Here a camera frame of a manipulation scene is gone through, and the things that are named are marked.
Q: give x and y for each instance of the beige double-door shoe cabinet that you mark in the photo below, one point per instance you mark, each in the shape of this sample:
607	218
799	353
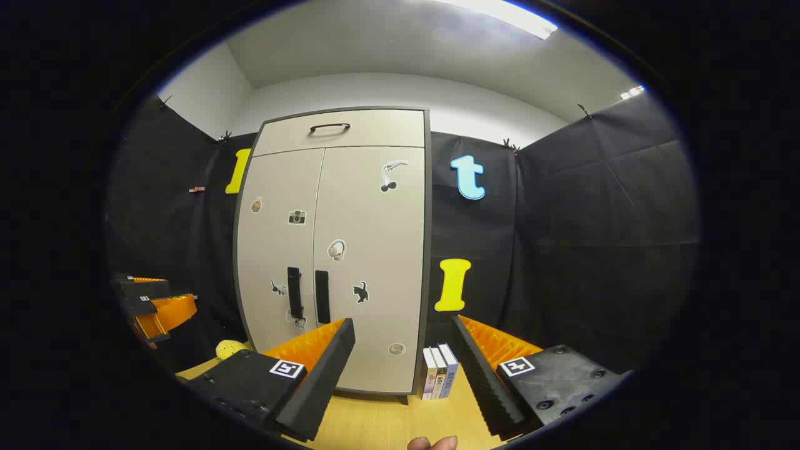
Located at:
428	250

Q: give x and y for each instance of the black cloth clip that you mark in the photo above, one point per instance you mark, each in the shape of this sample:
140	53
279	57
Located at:
225	135
164	100
584	110
509	145

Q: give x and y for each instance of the white book with colour spine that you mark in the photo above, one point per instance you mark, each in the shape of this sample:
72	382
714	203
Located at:
439	375

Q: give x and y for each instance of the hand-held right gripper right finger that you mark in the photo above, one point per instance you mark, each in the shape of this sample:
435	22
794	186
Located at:
484	381

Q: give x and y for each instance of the cabinet door with cat sticker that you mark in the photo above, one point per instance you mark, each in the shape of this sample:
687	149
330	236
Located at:
375	237

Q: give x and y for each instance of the blue book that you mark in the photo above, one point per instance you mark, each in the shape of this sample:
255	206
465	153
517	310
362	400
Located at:
451	372

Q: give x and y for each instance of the black backdrop cloth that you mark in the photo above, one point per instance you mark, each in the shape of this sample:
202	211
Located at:
594	250

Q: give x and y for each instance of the beige cabinet drawer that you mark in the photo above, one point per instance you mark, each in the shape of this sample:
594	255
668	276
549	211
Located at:
387	128

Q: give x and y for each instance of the small ceiling light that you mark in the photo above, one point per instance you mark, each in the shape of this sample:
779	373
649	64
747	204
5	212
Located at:
631	92

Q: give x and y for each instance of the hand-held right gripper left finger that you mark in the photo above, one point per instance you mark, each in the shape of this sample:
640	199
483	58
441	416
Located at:
325	381

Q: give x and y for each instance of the cabinet door with camera sticker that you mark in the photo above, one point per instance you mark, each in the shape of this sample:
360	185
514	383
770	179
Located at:
275	244

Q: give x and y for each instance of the yellow plush toy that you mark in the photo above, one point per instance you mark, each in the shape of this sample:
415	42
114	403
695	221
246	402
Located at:
228	349

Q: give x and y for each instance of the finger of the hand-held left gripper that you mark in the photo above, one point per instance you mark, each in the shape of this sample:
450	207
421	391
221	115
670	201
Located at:
169	312
147	289

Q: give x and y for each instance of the long ceiling light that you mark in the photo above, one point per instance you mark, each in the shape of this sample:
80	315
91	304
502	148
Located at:
519	19

